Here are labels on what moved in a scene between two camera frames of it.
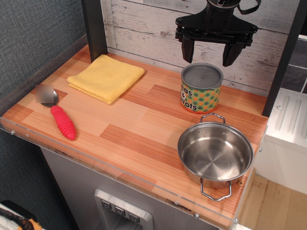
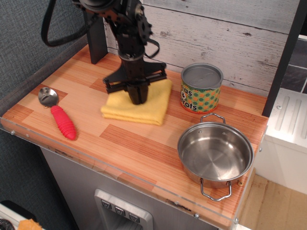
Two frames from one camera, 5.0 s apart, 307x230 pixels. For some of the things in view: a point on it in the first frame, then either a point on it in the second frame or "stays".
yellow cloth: [105, 77] to [117, 104]
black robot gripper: [216, 23] to [135, 75]
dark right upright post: [278, 79] stays
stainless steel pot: [215, 153] stays
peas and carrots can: [200, 89] stays
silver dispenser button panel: [114, 213] stays
